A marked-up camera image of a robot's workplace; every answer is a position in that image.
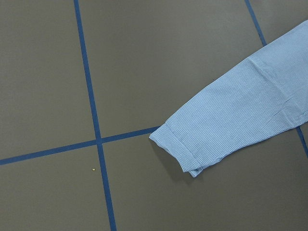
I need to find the blue striped button shirt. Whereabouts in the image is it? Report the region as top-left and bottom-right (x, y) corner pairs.
(150, 22), (308, 177)

